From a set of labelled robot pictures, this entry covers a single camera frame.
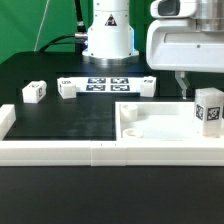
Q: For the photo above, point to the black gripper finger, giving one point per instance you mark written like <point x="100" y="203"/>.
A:
<point x="181" y="78"/>

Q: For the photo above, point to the green backdrop curtain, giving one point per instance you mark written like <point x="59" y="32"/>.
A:
<point x="20" y="21"/>

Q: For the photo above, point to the white square tabletop part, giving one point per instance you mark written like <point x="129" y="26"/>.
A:
<point x="158" y="121"/>

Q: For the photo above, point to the white U-shaped obstacle fence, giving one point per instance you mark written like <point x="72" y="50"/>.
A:
<point x="104" y="153"/>

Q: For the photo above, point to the fiducial marker sheet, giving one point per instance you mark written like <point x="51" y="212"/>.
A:
<point x="107" y="84"/>

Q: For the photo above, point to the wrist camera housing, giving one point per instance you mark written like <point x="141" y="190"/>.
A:
<point x="160" y="9"/>

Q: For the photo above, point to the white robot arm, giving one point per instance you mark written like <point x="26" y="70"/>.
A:
<point x="110" y="38"/>

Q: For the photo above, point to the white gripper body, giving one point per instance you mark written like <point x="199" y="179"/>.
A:
<point x="176" y="45"/>

